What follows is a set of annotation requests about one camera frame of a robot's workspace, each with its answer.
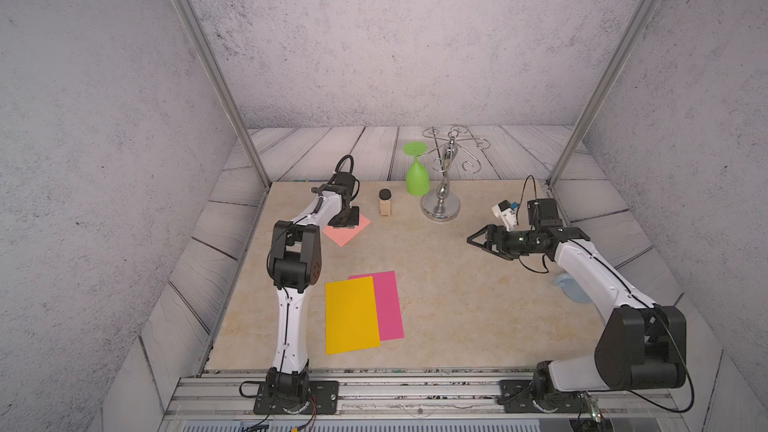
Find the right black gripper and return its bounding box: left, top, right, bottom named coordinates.
left=467, top=225, right=540, bottom=260

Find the salmon pink paper sheet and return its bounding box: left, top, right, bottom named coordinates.
left=323, top=215, right=370, bottom=247

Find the magenta paper sheet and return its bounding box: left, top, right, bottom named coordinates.
left=349, top=271, right=405, bottom=341

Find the yellow paper sheet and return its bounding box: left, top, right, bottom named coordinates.
left=325, top=277, right=381, bottom=355

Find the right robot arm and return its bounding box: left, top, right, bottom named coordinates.
left=467, top=199, right=692, bottom=402

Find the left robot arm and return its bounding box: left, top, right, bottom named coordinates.
left=266, top=172, right=359, bottom=409

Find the wooden block with black cap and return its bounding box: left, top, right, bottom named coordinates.
left=378, top=188, right=392, bottom=216

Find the silver metal hanger stand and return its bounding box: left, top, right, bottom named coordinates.
left=421, top=125, right=491, bottom=222

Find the green plastic wine glass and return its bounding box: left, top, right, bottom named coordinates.
left=403, top=141, right=430, bottom=196

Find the light blue cup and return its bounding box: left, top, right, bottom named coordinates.
left=554, top=273, right=592, bottom=304

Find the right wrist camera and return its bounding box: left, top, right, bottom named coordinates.
left=492, top=200, right=519, bottom=232

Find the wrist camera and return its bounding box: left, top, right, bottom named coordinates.
left=492, top=200, right=519, bottom=232
left=328, top=172, right=359, bottom=201

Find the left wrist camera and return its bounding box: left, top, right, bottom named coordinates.
left=328, top=172, right=359, bottom=201

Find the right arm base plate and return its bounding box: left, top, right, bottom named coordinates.
left=496, top=379, right=589, bottom=414

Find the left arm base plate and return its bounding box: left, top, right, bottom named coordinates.
left=253, top=379, right=340, bottom=416

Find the aluminium front rail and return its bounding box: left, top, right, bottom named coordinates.
left=160, top=368, right=687, bottom=431

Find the left aluminium frame post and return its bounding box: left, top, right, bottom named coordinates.
left=171, top=0, right=271, bottom=190

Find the aluminium frame post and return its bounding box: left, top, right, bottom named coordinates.
left=546, top=0, right=660, bottom=189
left=171, top=0, right=271, bottom=190

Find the right aluminium frame post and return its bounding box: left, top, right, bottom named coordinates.
left=546, top=0, right=660, bottom=189

